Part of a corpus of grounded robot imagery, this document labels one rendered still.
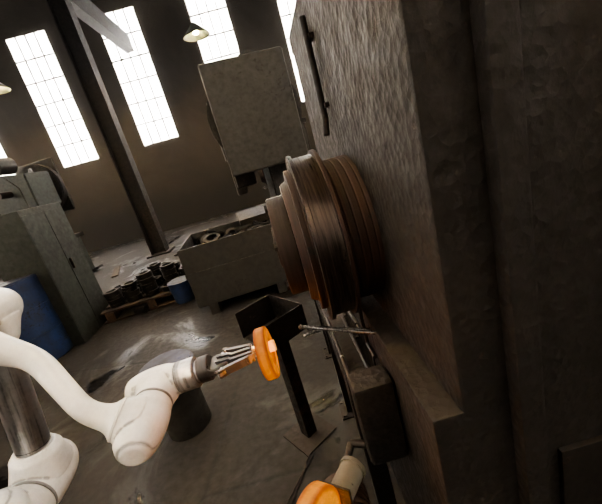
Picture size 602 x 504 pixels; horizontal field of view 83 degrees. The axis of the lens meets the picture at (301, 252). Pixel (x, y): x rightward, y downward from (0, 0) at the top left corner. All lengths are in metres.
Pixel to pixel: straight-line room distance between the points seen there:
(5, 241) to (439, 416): 4.17
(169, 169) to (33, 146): 3.79
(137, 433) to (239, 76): 3.15
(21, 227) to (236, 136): 2.27
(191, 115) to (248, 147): 7.76
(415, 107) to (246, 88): 3.14
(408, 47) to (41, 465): 1.51
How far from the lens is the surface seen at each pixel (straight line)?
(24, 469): 1.54
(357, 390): 0.87
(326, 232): 0.74
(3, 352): 1.19
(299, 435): 1.96
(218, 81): 3.58
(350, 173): 0.84
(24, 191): 8.60
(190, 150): 11.16
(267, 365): 0.98
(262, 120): 3.55
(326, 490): 0.77
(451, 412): 0.70
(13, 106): 13.04
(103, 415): 1.02
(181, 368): 1.07
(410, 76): 0.50
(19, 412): 1.47
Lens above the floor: 1.36
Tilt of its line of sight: 17 degrees down
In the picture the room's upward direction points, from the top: 16 degrees counter-clockwise
